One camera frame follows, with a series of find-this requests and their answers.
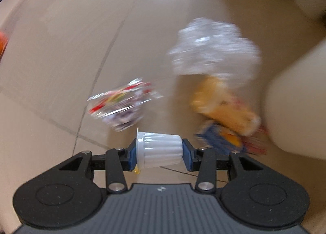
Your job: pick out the crumpled clear plastic bag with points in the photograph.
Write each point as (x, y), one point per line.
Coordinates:
(217, 49)

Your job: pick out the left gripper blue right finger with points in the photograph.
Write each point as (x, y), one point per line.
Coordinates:
(202, 161)

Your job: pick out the red flat wrapper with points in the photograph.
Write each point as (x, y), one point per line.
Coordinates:
(256, 143)

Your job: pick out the small blue white carton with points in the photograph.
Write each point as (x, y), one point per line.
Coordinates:
(220, 138)

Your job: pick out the orange wooden furniture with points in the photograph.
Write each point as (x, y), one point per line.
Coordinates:
(3, 43)

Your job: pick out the white ribbed plastic cup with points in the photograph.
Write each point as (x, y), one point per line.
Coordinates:
(157, 150)

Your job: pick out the white plastic waste bin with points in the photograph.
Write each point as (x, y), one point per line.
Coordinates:
(295, 106)

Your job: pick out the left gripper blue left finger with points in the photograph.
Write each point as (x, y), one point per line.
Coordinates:
(118, 161)

